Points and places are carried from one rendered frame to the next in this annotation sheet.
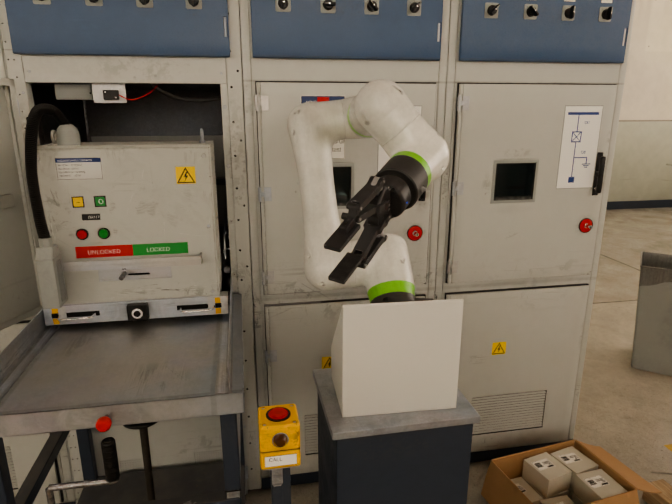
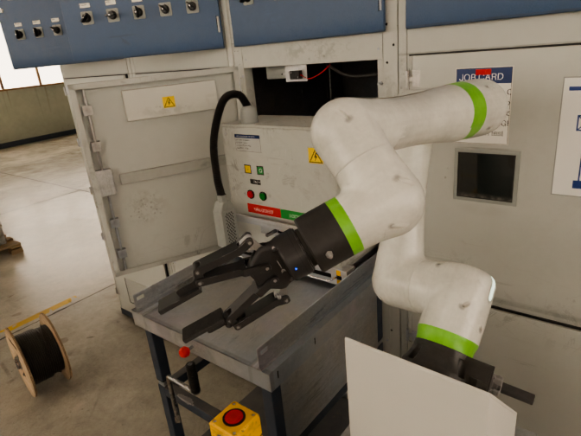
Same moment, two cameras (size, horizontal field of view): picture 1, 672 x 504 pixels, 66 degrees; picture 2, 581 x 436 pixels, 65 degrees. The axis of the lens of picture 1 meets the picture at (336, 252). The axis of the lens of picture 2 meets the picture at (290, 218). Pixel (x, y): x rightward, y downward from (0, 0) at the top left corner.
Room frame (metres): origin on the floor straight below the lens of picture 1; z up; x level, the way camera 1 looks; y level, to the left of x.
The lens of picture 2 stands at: (0.55, -0.59, 1.64)
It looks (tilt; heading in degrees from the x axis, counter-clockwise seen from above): 21 degrees down; 50
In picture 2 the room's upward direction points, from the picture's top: 6 degrees counter-clockwise
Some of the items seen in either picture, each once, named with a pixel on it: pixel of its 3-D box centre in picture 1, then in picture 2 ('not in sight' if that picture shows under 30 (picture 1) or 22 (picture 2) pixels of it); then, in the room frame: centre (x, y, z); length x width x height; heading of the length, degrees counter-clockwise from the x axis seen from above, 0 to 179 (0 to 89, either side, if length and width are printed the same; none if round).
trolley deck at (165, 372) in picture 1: (134, 349); (265, 295); (1.37, 0.59, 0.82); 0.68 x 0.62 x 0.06; 10
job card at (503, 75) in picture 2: (323, 127); (482, 106); (1.80, 0.04, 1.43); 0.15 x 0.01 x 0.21; 100
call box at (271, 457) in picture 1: (279, 435); (237, 435); (0.92, 0.12, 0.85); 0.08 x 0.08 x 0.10; 10
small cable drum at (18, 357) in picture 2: not in sight; (38, 354); (0.80, 1.96, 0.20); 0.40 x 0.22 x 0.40; 93
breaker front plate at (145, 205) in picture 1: (130, 229); (278, 196); (1.50, 0.61, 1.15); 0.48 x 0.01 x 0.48; 100
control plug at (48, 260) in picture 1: (51, 275); (226, 222); (1.39, 0.80, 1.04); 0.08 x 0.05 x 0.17; 10
